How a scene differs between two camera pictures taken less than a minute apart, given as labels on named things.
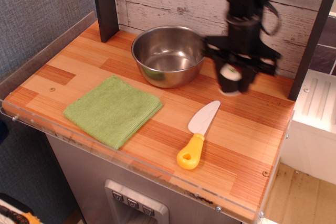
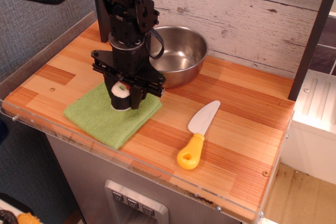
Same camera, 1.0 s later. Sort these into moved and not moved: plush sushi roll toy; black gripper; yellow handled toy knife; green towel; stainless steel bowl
Moved: plush sushi roll toy; black gripper
Not moved: stainless steel bowl; yellow handled toy knife; green towel
